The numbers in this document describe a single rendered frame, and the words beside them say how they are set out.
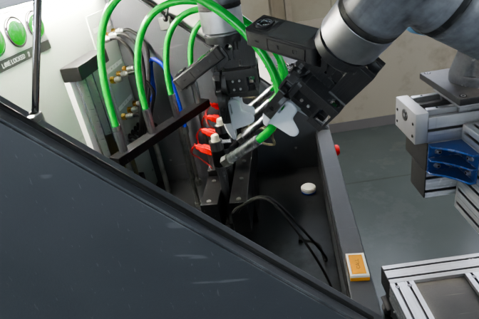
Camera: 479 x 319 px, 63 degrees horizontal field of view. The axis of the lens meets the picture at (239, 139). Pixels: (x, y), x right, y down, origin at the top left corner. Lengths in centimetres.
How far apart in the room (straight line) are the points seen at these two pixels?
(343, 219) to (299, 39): 41
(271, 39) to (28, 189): 34
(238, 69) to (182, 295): 39
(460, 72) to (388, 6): 78
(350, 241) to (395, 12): 46
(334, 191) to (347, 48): 49
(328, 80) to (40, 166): 35
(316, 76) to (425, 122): 65
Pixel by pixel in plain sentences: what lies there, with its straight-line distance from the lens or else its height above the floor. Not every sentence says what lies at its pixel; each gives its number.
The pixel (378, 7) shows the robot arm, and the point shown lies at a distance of 41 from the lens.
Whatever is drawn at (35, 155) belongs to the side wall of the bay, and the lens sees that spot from 49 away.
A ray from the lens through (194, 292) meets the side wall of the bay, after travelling 56.
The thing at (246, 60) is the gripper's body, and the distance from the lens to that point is 72.
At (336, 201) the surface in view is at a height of 95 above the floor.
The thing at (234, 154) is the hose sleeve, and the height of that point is 113.
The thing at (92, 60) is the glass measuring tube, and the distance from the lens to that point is 89.
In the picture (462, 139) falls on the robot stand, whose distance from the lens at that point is 120.
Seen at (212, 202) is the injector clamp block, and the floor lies 98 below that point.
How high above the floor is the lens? 145
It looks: 26 degrees down
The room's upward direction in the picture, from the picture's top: 10 degrees counter-clockwise
